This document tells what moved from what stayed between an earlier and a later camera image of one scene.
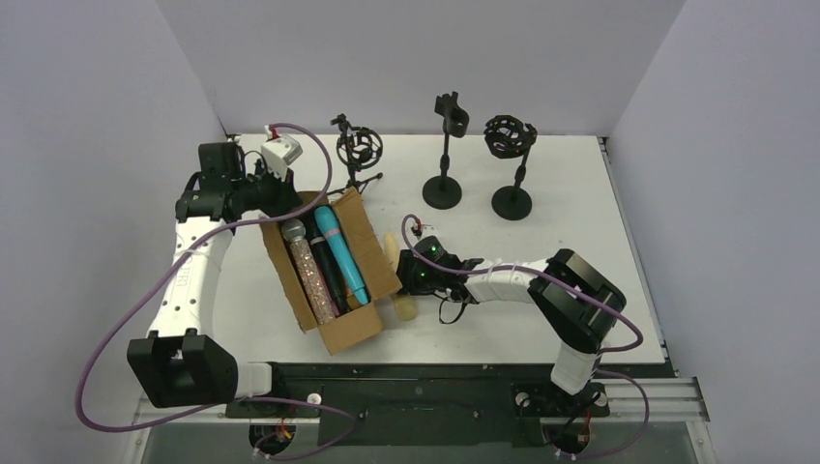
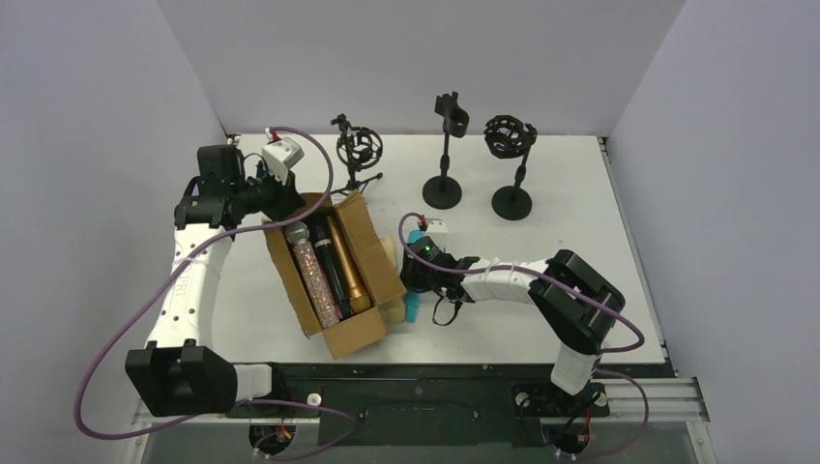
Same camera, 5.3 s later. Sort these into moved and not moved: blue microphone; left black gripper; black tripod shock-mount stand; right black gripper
Moved: blue microphone
Not moved: right black gripper; left black gripper; black tripod shock-mount stand
